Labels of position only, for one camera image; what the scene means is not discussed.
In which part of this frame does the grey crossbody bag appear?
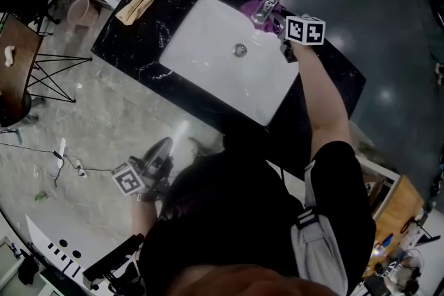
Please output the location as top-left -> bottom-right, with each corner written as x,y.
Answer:
290,159 -> 350,296

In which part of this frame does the pink waste bin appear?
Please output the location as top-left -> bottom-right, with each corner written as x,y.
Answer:
67,0 -> 101,28

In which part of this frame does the teal floor squeegee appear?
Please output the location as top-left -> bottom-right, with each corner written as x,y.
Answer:
0,126 -> 24,146

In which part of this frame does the person's head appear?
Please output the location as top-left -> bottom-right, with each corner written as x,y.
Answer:
169,263 -> 339,296

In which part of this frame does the purple cloth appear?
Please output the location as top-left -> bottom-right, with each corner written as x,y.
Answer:
240,0 -> 287,35

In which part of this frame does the wooden table with white frame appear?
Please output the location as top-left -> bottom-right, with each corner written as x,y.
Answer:
357,155 -> 427,279

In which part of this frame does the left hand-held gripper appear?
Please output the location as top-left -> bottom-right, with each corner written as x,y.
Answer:
111,137 -> 174,201

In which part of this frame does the black marble counter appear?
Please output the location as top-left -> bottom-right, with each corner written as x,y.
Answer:
90,0 -> 368,177

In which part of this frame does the person's left forearm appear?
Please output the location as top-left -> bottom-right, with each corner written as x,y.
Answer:
130,200 -> 164,240

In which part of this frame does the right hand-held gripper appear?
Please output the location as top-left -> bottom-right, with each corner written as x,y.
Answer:
279,14 -> 327,63

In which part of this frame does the brown table with wire legs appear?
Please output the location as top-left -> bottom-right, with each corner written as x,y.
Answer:
0,13 -> 94,128

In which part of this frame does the white crumpled tissue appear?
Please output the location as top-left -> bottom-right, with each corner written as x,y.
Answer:
3,45 -> 17,67

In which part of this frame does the white curved panel with holes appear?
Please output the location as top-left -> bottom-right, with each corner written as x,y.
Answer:
20,213 -> 96,292

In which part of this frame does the silver wristwatch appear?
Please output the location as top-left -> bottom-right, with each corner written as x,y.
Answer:
131,192 -> 157,204

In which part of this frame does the person's torso in black shirt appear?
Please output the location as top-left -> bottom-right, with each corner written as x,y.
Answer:
138,140 -> 378,296

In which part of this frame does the thin black floor cable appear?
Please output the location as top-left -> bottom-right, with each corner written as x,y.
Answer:
0,141 -> 117,189

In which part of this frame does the black chest-mounted device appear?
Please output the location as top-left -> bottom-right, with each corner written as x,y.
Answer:
82,234 -> 146,291

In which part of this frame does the white sink basin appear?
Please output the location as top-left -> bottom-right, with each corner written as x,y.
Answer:
158,0 -> 300,128

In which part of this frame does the person's right forearm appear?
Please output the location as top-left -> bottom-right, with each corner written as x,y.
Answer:
291,43 -> 352,150

